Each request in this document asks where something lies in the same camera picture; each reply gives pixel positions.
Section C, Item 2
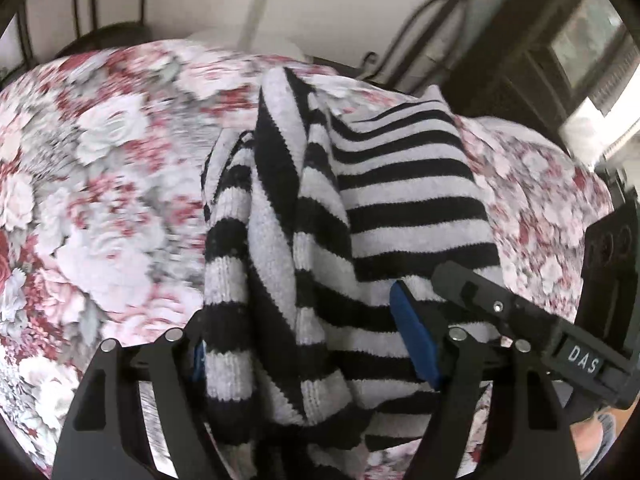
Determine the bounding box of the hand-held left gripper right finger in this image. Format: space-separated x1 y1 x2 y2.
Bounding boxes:
390 280 582 480

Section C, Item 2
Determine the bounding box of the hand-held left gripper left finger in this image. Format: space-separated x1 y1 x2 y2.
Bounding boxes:
52 327 217 480

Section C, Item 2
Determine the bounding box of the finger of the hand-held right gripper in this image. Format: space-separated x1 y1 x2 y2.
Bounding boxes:
431 260 558 356

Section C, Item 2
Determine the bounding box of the black white striped sweater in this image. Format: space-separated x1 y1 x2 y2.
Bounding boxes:
200 66 503 480

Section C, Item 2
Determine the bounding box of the person's right hand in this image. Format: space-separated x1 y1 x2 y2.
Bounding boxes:
570 409 621 467

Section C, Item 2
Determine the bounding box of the floral bed blanket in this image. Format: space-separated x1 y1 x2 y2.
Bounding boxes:
0 39 617 480

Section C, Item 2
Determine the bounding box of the dark wooden cabinet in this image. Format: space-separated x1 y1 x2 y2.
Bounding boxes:
447 0 640 161

